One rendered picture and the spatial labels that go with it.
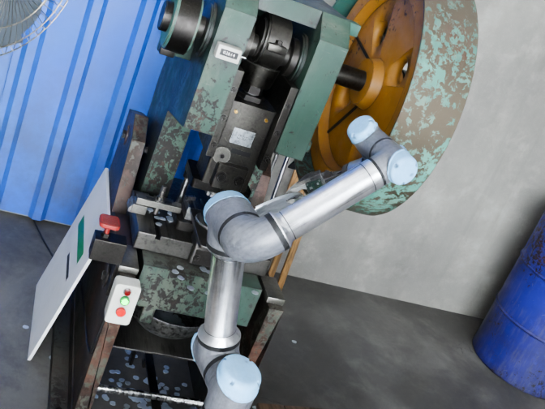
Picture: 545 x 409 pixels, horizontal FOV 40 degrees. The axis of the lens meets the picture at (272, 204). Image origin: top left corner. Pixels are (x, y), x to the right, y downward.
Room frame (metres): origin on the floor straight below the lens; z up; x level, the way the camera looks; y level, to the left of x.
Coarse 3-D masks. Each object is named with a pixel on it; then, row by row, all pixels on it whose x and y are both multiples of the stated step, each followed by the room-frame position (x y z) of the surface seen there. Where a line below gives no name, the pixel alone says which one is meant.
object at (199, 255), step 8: (192, 216) 2.18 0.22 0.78; (200, 216) 2.20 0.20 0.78; (200, 224) 2.14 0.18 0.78; (200, 232) 2.09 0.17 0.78; (192, 240) 2.16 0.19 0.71; (200, 240) 2.04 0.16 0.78; (192, 248) 2.14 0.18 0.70; (200, 248) 2.01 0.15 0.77; (192, 256) 2.13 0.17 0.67; (200, 256) 2.14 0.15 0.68; (208, 256) 2.15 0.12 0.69; (200, 264) 2.14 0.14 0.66; (208, 264) 2.15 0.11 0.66
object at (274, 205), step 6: (294, 192) 1.97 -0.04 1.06; (300, 192) 2.00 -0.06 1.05; (276, 198) 1.91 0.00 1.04; (282, 198) 1.92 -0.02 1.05; (288, 198) 1.95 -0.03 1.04; (264, 204) 1.88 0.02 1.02; (270, 204) 1.91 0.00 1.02; (276, 204) 1.95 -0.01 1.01; (282, 204) 1.99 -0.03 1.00; (288, 204) 2.03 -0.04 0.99; (258, 210) 1.90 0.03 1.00; (264, 210) 1.94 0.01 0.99; (270, 210) 2.00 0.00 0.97; (276, 210) 2.03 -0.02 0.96
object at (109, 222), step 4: (100, 216) 1.98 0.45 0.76; (104, 216) 1.99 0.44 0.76; (108, 216) 1.99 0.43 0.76; (112, 216) 2.00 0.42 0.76; (100, 220) 1.96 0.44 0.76; (104, 220) 1.96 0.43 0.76; (108, 220) 1.97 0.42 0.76; (112, 220) 1.98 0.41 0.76; (116, 220) 1.99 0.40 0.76; (100, 224) 1.94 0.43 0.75; (104, 224) 1.94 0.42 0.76; (108, 224) 1.95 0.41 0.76; (112, 224) 1.96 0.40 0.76; (116, 224) 1.97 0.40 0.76; (108, 228) 1.94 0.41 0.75; (112, 228) 1.95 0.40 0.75; (116, 228) 1.95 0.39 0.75; (104, 232) 1.97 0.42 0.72; (108, 232) 1.97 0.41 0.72
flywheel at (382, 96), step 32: (384, 0) 2.58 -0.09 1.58; (416, 0) 2.31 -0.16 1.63; (416, 32) 2.23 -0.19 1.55; (352, 64) 2.63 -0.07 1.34; (384, 64) 2.41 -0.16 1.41; (352, 96) 2.45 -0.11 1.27; (384, 96) 2.33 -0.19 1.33; (320, 128) 2.60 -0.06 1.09; (384, 128) 2.24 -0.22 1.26; (320, 160) 2.48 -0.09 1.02; (352, 160) 2.35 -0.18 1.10
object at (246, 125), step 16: (240, 96) 2.28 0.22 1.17; (256, 96) 2.30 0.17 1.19; (240, 112) 2.22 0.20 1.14; (256, 112) 2.24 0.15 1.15; (272, 112) 2.26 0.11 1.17; (224, 128) 2.21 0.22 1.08; (240, 128) 2.23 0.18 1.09; (256, 128) 2.25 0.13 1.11; (224, 144) 2.22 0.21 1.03; (240, 144) 2.23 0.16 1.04; (256, 144) 2.25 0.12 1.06; (208, 160) 2.21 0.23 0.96; (224, 160) 2.21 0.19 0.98; (240, 160) 2.24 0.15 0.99; (256, 160) 2.26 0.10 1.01; (208, 176) 2.21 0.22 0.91; (224, 176) 2.19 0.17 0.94; (240, 176) 2.21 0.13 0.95
